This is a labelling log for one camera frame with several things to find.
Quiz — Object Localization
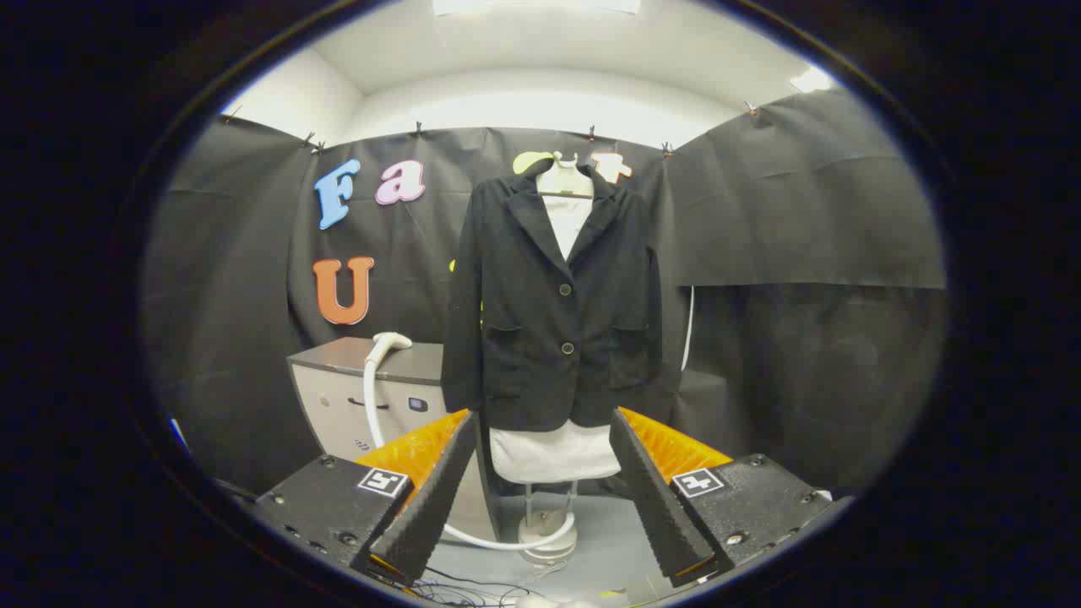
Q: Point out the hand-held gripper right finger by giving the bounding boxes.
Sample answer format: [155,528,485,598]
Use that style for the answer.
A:
[608,406,837,589]

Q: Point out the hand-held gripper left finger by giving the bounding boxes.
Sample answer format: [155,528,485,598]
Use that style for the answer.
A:
[252,409,481,588]

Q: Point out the white garment steamer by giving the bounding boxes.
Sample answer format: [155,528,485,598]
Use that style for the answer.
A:
[363,332,579,552]

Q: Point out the black blazer jacket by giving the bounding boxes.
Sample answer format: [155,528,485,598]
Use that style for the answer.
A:
[441,159,664,433]

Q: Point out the white mannequin torso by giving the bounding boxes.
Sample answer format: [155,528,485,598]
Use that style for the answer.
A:
[488,152,623,565]

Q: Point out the grey cabinet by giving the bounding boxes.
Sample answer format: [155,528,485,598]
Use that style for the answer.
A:
[287,336,501,543]

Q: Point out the black backdrop cloth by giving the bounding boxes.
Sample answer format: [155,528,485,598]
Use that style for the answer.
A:
[142,89,948,499]

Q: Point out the black floor cables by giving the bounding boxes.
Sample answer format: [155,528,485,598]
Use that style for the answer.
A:
[405,566,558,607]

